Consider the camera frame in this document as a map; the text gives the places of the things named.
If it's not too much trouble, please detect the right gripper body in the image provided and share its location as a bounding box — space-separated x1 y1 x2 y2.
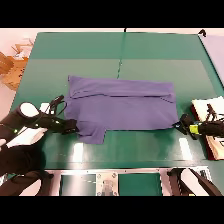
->
172 113 198 140

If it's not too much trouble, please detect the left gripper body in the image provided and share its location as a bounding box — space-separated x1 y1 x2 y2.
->
59 118 81 135

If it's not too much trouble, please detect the purple shirt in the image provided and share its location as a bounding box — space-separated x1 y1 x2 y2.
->
63 74 180 145

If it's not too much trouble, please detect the white folded garment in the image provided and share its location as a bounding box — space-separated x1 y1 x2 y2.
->
191 95 224 123

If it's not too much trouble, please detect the brown cardboard box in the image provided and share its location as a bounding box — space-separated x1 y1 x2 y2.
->
0 38 33 92

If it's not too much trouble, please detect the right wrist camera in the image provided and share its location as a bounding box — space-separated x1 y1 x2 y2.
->
204 103 220 123

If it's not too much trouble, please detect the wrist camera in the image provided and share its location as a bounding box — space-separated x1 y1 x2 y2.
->
204 103 220 123
48 94 68 116

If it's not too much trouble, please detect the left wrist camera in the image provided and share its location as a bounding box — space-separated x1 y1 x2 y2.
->
48 94 68 116

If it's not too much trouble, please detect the silver frame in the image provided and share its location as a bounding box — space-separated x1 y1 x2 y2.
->
43 166 214 197

